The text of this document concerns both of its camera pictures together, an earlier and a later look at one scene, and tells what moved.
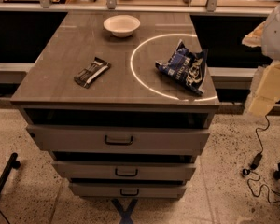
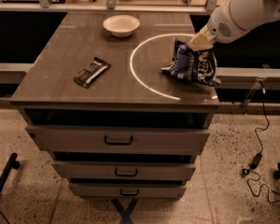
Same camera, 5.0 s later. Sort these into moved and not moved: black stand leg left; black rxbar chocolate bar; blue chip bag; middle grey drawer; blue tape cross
Moved: blue chip bag
Not moved: black stand leg left; blue tape cross; black rxbar chocolate bar; middle grey drawer
